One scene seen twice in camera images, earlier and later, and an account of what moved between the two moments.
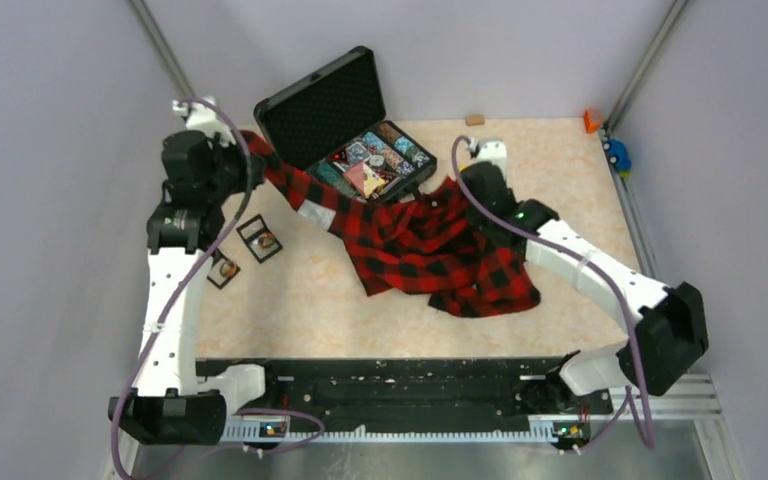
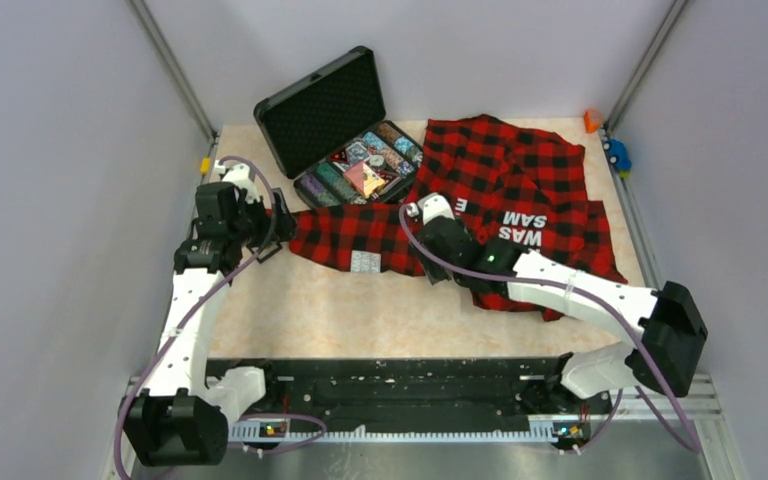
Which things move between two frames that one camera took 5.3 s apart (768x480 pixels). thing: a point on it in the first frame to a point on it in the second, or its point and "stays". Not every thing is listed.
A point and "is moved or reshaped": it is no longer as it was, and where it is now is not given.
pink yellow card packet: x=365 y=179 stays
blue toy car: x=618 y=155 stays
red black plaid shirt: x=427 y=245 is moved or reshaped
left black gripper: x=235 y=151 to x=285 y=223
